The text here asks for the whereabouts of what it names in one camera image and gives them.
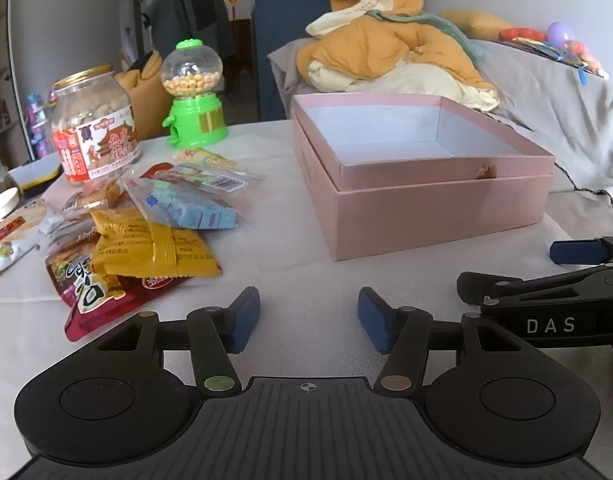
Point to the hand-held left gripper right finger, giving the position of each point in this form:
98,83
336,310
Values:
374,320

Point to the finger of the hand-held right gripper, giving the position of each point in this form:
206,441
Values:
516,287
576,252

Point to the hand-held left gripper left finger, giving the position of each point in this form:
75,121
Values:
246,317

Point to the pink cardboard box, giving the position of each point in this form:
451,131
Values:
426,220

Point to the pale yellow snack packet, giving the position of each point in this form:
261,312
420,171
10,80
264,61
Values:
206,157

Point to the blue candy bag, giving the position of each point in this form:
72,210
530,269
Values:
196,210

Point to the dark red snack packet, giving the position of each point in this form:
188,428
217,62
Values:
101,310

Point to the brown snack packet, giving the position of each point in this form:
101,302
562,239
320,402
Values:
99,192

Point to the colourful toy pile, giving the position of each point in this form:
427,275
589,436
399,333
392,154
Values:
581,55

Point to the green gumball machine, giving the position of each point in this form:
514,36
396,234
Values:
196,115

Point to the purple toy ball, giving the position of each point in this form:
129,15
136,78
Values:
560,32

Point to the large red label jar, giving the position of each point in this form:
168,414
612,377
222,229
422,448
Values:
96,150

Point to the yellow cushion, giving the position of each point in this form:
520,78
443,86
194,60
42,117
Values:
146,100

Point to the white rice cracker packet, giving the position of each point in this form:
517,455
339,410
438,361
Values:
14,240

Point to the yellow pillow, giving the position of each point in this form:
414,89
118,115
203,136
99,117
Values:
476,24

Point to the small jar with white band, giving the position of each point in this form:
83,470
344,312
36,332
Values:
4,207

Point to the yellow and cream blanket pile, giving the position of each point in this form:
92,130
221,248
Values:
386,45

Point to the colourful toy stack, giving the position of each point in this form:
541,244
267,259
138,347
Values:
36,125

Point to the blue partition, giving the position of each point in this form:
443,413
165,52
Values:
271,30

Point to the dark hanging jacket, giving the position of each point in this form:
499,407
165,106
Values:
186,15

